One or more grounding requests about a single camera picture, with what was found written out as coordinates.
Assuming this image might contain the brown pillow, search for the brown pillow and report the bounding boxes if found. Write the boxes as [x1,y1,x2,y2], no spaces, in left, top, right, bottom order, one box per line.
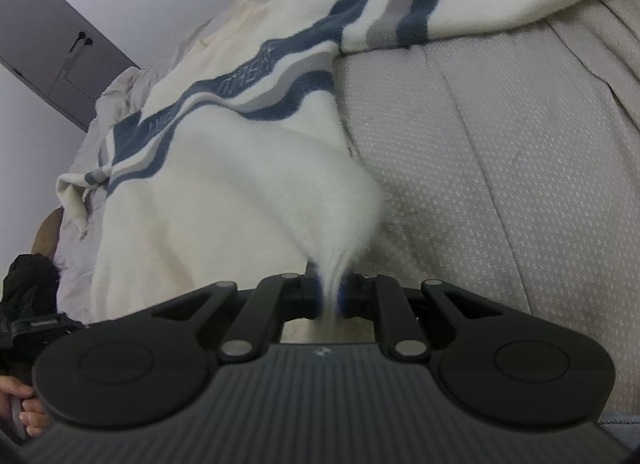
[31,207,65,265]

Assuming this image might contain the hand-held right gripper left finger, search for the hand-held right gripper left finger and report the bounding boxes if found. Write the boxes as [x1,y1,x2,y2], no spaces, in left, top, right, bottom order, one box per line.
[150,273,321,362]

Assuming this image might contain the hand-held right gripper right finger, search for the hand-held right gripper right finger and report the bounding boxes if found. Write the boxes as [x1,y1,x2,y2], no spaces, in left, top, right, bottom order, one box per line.
[340,271,506,362]

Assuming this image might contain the person's blue pants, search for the person's blue pants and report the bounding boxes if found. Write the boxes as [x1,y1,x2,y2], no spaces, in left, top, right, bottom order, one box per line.
[597,411,640,445]

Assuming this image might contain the person's left hand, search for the person's left hand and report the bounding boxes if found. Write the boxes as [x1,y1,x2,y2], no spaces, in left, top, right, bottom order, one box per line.
[0,376,49,437]

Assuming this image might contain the grey door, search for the grey door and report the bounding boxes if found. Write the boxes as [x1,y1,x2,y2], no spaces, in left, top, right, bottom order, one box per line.
[0,0,143,132]

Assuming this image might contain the grey dotted duvet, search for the grey dotted duvet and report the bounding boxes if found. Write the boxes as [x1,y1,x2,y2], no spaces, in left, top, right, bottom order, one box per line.
[52,0,640,417]

